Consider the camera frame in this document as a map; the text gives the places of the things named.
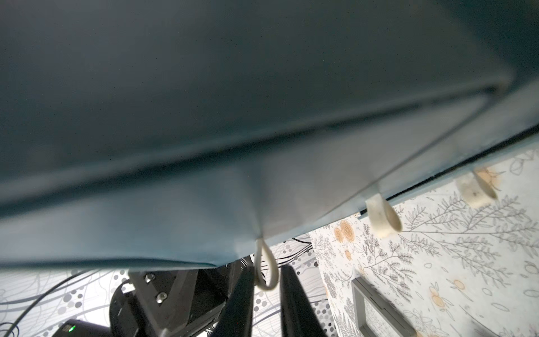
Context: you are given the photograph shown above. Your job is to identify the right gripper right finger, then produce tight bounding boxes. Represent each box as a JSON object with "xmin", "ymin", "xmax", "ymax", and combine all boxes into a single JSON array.
[{"xmin": 279, "ymin": 265, "xmax": 326, "ymax": 337}]

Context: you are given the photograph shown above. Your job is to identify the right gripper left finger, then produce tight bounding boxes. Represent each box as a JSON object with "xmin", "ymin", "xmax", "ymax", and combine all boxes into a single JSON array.
[{"xmin": 210, "ymin": 267, "xmax": 255, "ymax": 337}]

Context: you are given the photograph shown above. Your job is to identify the teal drawer cabinet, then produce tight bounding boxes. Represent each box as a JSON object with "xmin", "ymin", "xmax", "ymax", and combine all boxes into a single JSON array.
[{"xmin": 0, "ymin": 0, "xmax": 539, "ymax": 270}]

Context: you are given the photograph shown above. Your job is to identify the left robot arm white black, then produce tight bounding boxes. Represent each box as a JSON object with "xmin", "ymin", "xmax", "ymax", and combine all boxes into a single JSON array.
[{"xmin": 55, "ymin": 258, "xmax": 253, "ymax": 336}]

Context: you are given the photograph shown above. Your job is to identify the grey brooch box right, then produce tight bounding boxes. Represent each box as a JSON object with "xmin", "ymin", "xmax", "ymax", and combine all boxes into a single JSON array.
[{"xmin": 350, "ymin": 276, "xmax": 418, "ymax": 337}]

